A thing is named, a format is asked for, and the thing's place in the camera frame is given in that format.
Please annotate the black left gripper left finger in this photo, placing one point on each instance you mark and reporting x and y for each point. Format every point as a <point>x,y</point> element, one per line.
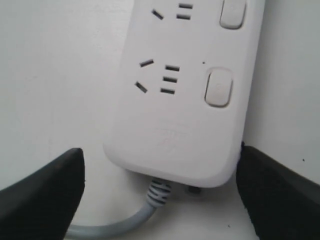
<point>42,205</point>

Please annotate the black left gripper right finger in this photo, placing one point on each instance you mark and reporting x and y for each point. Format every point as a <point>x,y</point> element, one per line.
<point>281,204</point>

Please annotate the white five-outlet power strip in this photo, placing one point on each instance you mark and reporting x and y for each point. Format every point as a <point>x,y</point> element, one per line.
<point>182,89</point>

